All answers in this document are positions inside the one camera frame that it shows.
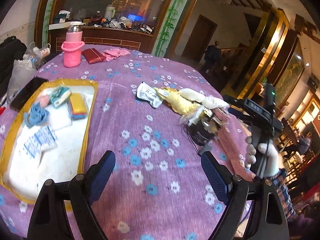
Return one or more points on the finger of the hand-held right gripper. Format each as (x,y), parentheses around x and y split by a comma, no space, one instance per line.
(235,101)
(243,119)

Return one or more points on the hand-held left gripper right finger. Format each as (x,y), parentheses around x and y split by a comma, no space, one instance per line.
(215,177)

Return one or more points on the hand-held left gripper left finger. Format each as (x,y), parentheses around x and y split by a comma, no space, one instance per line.
(101,177)

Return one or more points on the white cloth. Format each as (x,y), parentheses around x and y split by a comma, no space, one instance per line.
(207,100)

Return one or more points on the white foam box yellow tape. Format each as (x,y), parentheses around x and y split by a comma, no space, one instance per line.
(67,155)

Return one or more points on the yellow towel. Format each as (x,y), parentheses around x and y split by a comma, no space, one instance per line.
(182,103)

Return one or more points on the white sponge block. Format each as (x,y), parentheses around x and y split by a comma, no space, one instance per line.
(60,121)

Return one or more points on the white desiccant packet blue label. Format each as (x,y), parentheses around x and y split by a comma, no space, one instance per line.
(37,142)

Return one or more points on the pack of coloured cloths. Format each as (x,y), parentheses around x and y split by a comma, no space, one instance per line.
(78,106)

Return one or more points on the blue cloth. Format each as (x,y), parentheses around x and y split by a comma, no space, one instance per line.
(36,115)

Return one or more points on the pink fluffy cloth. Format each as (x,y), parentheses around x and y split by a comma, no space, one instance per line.
(44,100)

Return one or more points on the person's right forearm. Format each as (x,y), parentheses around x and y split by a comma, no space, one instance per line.
(283,195)

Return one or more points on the person's right hand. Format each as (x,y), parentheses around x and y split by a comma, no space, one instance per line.
(271,160)

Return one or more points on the black motor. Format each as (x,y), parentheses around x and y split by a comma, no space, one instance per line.
(200,132)

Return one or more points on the wooden stair railing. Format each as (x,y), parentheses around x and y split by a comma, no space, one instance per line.
(232,55)

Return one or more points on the purple floral tablecloth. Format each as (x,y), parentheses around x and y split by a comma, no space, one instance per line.
(150,167)

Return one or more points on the gold framed painting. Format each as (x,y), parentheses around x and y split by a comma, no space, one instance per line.
(291,75)

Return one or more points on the wooden door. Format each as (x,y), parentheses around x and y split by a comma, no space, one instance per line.
(197,37)

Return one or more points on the small white packet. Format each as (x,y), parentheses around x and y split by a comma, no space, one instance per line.
(147,95)

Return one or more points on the bamboo print panel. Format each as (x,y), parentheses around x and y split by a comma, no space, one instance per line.
(170,20)

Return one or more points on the black phone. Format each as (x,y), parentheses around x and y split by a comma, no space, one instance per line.
(28,92)

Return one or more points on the red pouch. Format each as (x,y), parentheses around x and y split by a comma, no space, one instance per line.
(92,55)

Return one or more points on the pink knitted holder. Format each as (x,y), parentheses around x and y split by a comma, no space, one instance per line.
(72,55)

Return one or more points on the grey plastic bag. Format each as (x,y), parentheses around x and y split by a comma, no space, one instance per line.
(21,76)

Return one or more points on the blue lit screen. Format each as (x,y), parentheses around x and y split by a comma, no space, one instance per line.
(135,17)

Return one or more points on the wooden counter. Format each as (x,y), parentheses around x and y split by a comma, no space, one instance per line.
(112,36)

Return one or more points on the pink sleeved bottle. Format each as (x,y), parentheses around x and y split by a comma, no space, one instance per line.
(74,36)

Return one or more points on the pile of counter clutter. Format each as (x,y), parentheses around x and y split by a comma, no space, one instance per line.
(112,22)

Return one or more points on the black bag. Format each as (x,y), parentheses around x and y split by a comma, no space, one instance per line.
(10,55)

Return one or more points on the white green kettle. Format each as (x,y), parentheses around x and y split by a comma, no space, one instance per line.
(110,12)

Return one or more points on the dark jacket on post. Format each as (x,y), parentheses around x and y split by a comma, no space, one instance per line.
(212,55)

